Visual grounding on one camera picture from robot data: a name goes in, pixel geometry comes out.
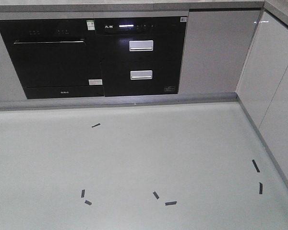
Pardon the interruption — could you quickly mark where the grey cabinet door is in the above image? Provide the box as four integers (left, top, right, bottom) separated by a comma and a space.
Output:
179, 10, 260, 94

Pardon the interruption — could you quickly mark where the black disinfection cabinet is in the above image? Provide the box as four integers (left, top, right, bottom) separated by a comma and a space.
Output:
95, 16, 187, 96

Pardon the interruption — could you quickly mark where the black built-in dishwasher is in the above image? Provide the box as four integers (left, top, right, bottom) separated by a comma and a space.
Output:
0, 19, 104, 99

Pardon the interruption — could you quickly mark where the upper silver drawer handle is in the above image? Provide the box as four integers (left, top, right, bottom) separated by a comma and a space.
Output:
129, 40, 154, 52

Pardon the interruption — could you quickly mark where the silver drawer handle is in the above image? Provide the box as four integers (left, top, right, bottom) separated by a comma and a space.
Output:
130, 70, 153, 80
129, 40, 154, 52

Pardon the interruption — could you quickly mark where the white side cabinet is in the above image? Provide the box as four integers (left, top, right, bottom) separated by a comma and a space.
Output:
238, 12, 288, 180

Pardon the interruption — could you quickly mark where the lower silver drawer handle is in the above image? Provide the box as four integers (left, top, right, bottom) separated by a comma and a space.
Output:
130, 70, 153, 80

